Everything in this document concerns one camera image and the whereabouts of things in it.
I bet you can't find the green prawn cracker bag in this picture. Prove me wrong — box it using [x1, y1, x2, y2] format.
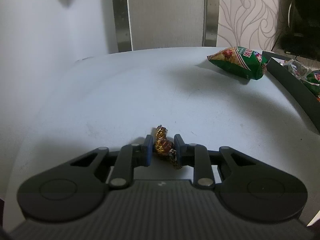
[207, 46, 268, 80]
[302, 70, 320, 97]

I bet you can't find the gold foil candy packet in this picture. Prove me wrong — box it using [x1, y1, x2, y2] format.
[153, 125, 182, 170]

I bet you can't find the black wall television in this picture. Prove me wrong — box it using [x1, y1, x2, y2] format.
[280, 0, 319, 61]

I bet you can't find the black shallow cardboard box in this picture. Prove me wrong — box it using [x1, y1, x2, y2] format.
[262, 51, 320, 131]

